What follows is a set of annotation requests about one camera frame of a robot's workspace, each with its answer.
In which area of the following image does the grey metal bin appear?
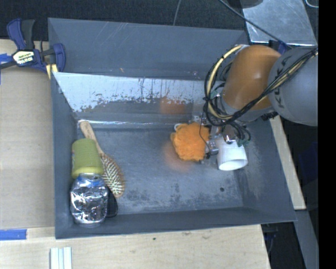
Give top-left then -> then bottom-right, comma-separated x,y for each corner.
47,17 -> 298,239

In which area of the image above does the white plastic cup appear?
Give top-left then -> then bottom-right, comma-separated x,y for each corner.
215,138 -> 249,171

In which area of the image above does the crushed silver can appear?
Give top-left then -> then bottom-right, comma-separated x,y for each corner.
69,173 -> 110,225

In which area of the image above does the pale flat board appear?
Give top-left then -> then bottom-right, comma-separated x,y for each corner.
0,63 -> 57,231

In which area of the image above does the wooden hairbrush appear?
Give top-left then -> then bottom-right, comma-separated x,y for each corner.
79,120 -> 126,199

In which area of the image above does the orange mesh bath sponge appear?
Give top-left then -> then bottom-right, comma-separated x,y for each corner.
170,122 -> 212,163

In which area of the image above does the green plastic cup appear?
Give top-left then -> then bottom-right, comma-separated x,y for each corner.
71,138 -> 105,179

